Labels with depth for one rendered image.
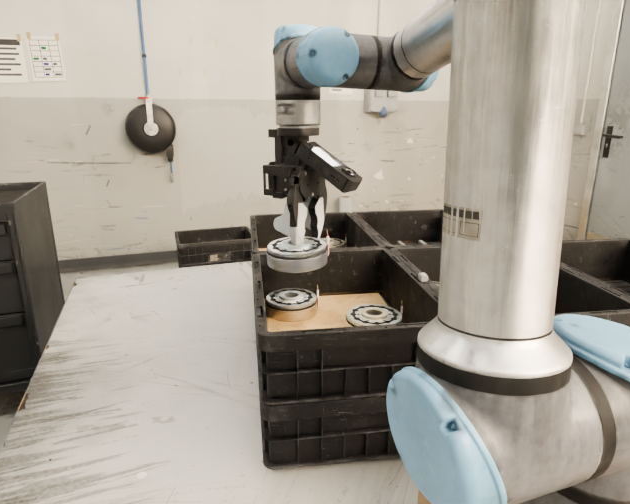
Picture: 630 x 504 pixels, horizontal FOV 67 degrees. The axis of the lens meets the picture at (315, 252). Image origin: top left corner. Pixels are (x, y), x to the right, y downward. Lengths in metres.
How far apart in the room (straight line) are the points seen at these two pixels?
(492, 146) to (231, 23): 3.86
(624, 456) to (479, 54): 0.33
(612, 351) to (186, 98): 3.80
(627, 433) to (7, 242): 2.00
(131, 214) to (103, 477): 3.40
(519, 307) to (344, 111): 4.04
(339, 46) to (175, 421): 0.66
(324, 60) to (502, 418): 0.49
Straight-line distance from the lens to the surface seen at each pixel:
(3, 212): 2.09
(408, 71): 0.72
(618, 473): 0.51
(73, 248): 4.22
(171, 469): 0.82
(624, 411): 0.47
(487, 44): 0.35
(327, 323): 0.92
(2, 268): 2.15
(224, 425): 0.89
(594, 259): 1.30
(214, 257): 2.46
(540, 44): 0.35
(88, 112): 4.06
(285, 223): 0.82
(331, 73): 0.68
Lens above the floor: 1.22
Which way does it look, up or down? 16 degrees down
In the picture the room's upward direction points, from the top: straight up
